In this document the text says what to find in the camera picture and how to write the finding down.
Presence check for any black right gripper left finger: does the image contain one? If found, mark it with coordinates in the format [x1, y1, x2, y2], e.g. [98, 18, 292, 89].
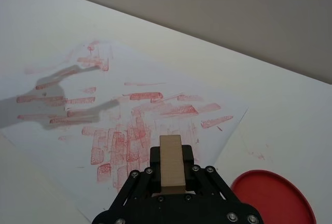
[103, 145, 162, 211]

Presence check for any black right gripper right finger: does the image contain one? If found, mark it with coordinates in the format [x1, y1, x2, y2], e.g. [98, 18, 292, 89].
[181, 144, 247, 207]

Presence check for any tan wooden stamp block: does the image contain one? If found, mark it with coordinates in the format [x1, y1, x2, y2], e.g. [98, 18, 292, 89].
[159, 135, 187, 195]

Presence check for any white paper with red stamps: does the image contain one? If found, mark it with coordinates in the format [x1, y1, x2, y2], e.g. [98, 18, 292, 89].
[0, 38, 249, 217]

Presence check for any round red ink pad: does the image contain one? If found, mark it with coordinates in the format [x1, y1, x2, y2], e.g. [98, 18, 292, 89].
[230, 170, 317, 224]

